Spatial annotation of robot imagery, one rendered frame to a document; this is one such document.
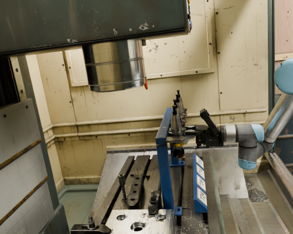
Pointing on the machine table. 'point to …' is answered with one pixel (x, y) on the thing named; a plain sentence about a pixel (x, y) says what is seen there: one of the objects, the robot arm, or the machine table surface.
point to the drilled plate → (158, 226)
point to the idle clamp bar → (137, 180)
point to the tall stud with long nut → (123, 185)
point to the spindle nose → (114, 65)
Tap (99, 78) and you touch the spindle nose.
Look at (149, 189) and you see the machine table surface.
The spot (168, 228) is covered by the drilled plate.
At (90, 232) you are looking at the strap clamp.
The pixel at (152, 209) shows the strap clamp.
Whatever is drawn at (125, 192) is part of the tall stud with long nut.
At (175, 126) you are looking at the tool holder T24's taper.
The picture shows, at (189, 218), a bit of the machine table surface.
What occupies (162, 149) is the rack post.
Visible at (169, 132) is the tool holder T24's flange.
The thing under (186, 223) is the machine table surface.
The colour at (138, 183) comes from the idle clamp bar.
